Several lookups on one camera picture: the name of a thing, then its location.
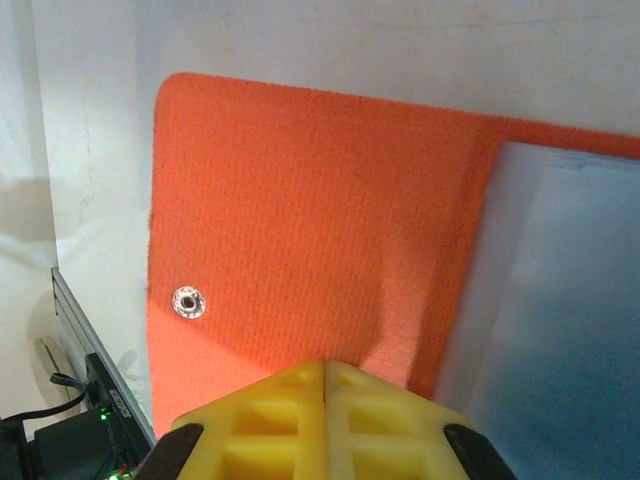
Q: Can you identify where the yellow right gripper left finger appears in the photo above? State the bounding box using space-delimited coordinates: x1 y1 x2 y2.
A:
141 359 329 480

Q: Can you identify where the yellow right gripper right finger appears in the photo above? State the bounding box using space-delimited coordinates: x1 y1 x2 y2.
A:
327 360 517 480

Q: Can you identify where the orange felt card holder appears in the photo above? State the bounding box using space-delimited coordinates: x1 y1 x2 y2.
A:
143 72 640 480

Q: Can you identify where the black control box with LED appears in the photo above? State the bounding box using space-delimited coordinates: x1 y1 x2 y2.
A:
0 409 119 480

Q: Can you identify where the thin black cable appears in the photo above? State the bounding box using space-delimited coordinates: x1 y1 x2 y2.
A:
0 370 99 426

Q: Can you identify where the wide aluminium base rail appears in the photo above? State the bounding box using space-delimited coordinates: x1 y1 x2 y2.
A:
49 266 157 451

